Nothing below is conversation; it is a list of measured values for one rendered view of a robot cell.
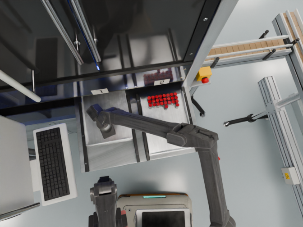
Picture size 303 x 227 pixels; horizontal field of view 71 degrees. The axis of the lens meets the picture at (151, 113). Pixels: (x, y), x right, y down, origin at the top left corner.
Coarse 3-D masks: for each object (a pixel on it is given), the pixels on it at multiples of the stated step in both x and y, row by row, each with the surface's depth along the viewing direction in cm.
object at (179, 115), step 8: (144, 104) 127; (184, 104) 126; (144, 112) 126; (152, 112) 126; (160, 112) 126; (168, 112) 126; (176, 112) 126; (184, 112) 127; (168, 120) 125; (176, 120) 125; (184, 120) 125; (152, 136) 122; (152, 144) 121; (160, 144) 121; (168, 144) 121; (152, 152) 120; (160, 152) 120
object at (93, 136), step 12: (84, 96) 127; (96, 96) 127; (108, 96) 127; (120, 96) 128; (84, 108) 125; (108, 108) 125; (120, 108) 126; (84, 120) 121; (84, 132) 118; (96, 132) 121; (120, 132) 122; (96, 144) 118
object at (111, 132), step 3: (111, 126) 107; (108, 129) 102; (111, 129) 107; (102, 132) 106; (105, 132) 105; (108, 132) 107; (111, 132) 107; (114, 132) 107; (102, 135) 106; (105, 135) 106; (108, 135) 106; (111, 135) 106; (114, 135) 108; (105, 138) 106
